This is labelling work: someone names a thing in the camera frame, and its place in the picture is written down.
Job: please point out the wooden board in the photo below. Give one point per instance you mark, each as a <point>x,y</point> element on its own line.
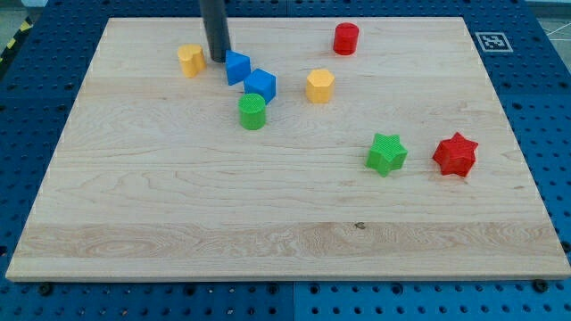
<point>154,179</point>

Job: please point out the blue triangle block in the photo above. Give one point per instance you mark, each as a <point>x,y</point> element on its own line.
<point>238,67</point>

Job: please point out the red cylinder block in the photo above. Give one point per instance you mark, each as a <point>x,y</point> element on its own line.
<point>346,38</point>

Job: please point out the green star block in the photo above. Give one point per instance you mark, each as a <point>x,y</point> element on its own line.
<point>386,154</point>

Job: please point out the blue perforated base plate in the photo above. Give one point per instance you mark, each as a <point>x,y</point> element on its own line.
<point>45,70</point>

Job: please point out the white fiducial marker tag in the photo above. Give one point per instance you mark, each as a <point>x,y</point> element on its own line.
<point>493,42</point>

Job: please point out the yellow heart block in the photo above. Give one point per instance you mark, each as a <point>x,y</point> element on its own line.
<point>191,59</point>

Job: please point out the yellow hexagon block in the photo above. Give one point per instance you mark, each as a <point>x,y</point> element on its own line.
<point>320,86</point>

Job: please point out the blue cube block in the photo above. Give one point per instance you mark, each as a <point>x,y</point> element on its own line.
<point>262,83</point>

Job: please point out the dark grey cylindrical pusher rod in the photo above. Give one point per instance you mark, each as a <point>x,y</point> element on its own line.
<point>216,27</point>

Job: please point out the red star block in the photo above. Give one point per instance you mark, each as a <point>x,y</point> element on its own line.
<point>456,155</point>

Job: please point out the green cylinder block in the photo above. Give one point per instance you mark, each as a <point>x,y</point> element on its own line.
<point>252,111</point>

